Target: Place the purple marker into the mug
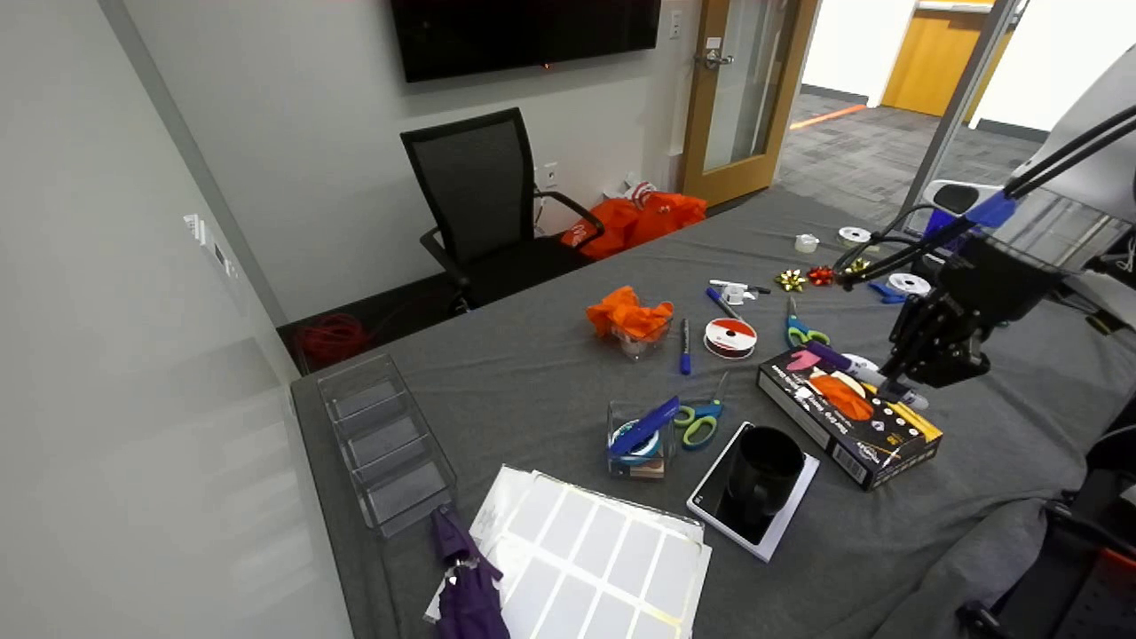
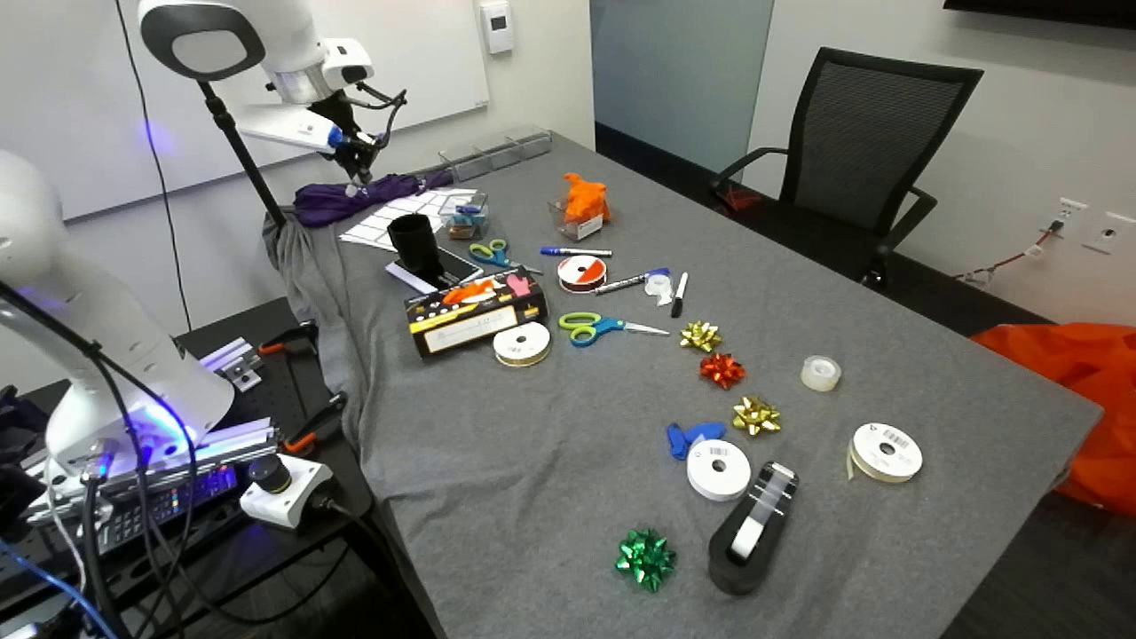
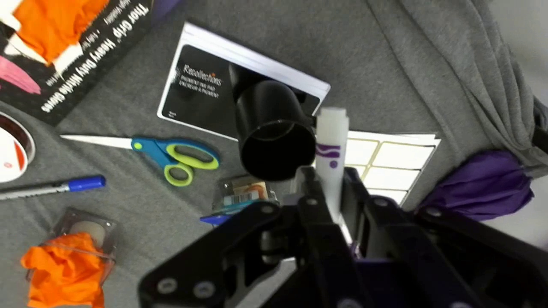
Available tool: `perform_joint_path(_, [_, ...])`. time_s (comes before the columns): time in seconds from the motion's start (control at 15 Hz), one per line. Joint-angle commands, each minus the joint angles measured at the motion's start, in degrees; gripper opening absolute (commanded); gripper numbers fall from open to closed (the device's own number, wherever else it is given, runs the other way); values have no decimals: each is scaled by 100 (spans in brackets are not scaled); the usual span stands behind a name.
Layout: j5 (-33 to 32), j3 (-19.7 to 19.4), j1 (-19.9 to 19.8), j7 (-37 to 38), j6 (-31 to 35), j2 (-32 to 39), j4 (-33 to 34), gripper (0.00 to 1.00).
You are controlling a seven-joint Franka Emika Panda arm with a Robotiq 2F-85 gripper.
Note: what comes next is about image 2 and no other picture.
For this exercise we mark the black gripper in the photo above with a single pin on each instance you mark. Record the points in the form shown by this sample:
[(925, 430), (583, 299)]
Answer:
[(349, 127)]

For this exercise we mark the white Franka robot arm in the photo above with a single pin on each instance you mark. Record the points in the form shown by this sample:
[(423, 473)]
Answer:
[(73, 296)]

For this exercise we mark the black mug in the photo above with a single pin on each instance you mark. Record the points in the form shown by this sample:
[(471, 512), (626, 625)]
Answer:
[(414, 243)]

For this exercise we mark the blue marker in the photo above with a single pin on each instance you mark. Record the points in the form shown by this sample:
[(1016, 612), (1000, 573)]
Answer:
[(574, 251)]

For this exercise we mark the black marker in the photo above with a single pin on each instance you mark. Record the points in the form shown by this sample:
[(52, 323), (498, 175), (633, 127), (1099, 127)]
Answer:
[(679, 296)]

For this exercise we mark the purple cloth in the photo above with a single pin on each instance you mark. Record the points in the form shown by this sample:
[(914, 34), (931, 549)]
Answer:
[(325, 202)]

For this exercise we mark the white label sheets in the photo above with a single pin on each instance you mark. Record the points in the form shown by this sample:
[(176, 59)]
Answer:
[(376, 226)]

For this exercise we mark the clear container with blue items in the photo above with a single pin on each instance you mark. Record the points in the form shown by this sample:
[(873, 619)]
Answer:
[(471, 221)]

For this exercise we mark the clear plastic tray organizer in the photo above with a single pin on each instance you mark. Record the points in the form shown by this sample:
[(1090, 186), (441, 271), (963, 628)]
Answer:
[(500, 153)]

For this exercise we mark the blue green scissors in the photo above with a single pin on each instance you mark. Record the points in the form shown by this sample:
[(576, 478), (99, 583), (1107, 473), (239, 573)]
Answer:
[(583, 329), (488, 253)]

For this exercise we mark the orange black clamp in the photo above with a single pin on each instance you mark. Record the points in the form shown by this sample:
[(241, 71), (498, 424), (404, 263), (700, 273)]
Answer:
[(313, 428), (288, 342)]

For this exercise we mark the black box of orange gloves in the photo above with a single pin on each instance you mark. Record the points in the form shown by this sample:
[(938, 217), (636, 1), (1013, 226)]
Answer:
[(472, 320)]

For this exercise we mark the red ribbon spool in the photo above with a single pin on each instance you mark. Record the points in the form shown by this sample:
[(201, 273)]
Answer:
[(578, 273)]

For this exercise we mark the silver blue pen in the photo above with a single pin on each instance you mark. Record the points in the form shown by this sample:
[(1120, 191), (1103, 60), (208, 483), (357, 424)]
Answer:
[(619, 284)]

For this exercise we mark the small white plastic item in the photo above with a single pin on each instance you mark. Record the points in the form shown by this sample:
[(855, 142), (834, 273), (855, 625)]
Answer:
[(658, 284)]

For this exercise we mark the white power adapter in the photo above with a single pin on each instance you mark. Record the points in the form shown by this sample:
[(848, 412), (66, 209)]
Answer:
[(286, 492)]

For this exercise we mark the grey robot mounting base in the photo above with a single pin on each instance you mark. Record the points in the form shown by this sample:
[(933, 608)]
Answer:
[(190, 454)]

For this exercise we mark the gold gift bow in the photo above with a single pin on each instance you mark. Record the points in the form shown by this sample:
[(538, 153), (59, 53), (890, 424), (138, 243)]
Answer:
[(700, 336), (757, 418)]

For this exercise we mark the red gift bow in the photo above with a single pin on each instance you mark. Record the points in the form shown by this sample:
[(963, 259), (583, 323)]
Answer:
[(720, 370)]

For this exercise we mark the green gift bow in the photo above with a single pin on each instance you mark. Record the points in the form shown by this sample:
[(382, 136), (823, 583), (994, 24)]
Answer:
[(642, 560)]

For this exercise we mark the clear tape roll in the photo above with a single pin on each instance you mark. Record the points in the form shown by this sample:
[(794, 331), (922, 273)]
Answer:
[(821, 375)]

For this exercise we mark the black mesh office chair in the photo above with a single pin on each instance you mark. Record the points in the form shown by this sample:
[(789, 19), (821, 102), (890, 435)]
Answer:
[(873, 130)]

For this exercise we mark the black tape dispenser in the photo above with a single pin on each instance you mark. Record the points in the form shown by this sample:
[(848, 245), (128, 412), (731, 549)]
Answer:
[(750, 536)]

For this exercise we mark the white ribbon spool gold edge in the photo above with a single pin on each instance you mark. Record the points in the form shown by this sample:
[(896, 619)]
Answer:
[(885, 453)]

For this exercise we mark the orange plastic bag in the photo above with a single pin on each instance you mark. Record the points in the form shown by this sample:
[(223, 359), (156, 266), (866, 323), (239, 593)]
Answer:
[(1084, 376)]

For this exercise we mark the black camera tripod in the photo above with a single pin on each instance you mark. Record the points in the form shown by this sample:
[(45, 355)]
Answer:
[(241, 153)]

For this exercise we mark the white wall thermostat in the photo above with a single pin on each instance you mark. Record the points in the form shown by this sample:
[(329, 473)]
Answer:
[(498, 26)]

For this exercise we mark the wall whiteboard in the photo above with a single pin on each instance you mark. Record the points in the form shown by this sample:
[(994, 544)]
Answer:
[(119, 120)]

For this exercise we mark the black wall television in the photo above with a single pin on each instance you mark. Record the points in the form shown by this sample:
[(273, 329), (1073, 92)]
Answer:
[(1042, 9)]

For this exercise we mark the white wall outlet plate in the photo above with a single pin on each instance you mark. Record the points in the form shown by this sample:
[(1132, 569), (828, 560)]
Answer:
[(1067, 217), (1111, 233)]

